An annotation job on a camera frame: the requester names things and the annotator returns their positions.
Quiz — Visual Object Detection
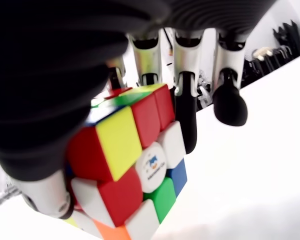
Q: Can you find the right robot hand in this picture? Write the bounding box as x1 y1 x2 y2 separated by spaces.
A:
0 0 283 220

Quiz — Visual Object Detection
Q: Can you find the multicolour Rubik's cube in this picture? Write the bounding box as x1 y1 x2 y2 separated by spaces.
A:
64 83 188 240

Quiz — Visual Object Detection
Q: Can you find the beige round object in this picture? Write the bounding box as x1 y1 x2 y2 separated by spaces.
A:
251 46 274 61

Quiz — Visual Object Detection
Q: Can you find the black gear pile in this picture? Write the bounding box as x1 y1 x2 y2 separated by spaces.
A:
239 19 300 89

